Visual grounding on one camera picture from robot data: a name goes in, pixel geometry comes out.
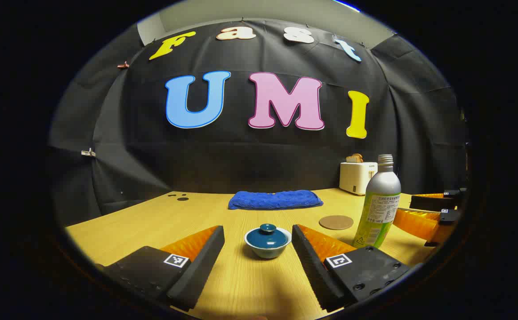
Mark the blue towel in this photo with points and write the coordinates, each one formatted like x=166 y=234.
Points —
x=276 y=200

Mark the white toaster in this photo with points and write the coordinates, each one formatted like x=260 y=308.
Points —
x=354 y=178

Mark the red clip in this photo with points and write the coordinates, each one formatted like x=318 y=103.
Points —
x=123 y=66

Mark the silver green water bottle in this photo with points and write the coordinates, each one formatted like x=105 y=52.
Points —
x=381 y=200

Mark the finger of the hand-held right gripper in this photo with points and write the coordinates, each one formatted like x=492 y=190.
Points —
x=419 y=222
x=432 y=203

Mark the brown toast slice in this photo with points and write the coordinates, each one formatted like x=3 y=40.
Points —
x=359 y=157

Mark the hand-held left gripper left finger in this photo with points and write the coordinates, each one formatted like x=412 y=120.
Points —
x=201 y=266

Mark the white teacup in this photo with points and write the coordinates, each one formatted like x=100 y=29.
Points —
x=267 y=253

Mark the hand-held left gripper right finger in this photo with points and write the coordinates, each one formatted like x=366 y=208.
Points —
x=307 y=266

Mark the light toast slice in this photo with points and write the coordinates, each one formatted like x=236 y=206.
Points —
x=351 y=159

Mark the silver metal clip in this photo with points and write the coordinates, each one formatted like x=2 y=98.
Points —
x=88 y=153

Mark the round brown coaster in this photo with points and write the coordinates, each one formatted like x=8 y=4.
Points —
x=336 y=222

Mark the teal teacup lid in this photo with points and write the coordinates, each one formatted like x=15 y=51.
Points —
x=265 y=238

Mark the black backdrop cloth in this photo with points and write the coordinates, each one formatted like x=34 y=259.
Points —
x=241 y=155

